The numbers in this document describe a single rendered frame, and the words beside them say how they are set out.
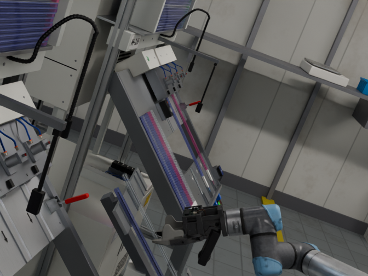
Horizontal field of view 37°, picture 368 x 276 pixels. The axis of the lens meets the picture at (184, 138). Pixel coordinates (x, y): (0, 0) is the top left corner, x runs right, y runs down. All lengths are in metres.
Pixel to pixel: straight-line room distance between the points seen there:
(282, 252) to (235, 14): 3.41
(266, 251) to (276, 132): 3.47
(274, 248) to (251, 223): 0.09
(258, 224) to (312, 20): 3.43
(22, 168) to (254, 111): 3.77
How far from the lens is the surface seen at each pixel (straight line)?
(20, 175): 1.24
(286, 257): 1.55
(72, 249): 1.44
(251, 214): 1.53
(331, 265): 1.52
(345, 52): 4.89
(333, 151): 5.06
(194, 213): 1.54
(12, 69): 1.28
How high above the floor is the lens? 1.66
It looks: 16 degrees down
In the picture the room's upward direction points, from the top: 21 degrees clockwise
